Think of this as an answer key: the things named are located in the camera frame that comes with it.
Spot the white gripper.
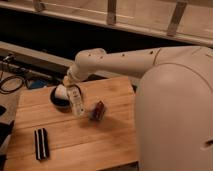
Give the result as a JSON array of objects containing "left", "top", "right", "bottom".
[{"left": 62, "top": 65, "right": 90, "bottom": 92}]

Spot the white plastic bottle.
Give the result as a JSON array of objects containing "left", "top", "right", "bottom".
[{"left": 67, "top": 85, "right": 84, "bottom": 116}]

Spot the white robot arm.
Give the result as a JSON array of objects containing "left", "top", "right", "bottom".
[{"left": 64, "top": 46, "right": 213, "bottom": 171}]

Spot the white paper cup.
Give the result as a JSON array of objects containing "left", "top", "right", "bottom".
[{"left": 55, "top": 84, "right": 68, "bottom": 100}]

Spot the black round plate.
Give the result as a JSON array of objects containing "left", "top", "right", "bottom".
[{"left": 50, "top": 86, "right": 72, "bottom": 107}]

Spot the blue object on floor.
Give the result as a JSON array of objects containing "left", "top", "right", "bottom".
[{"left": 27, "top": 79, "right": 47, "bottom": 89}]

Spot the red snack packet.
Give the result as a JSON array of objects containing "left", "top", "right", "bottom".
[{"left": 89, "top": 101, "right": 105, "bottom": 121}]

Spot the wooden table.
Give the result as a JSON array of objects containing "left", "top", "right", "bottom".
[{"left": 4, "top": 77, "right": 137, "bottom": 171}]

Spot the black white striped object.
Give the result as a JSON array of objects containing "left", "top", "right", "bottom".
[{"left": 34, "top": 128, "right": 50, "bottom": 161}]

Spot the black coiled cable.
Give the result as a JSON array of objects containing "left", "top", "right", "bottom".
[{"left": 0, "top": 74, "right": 26, "bottom": 95}]

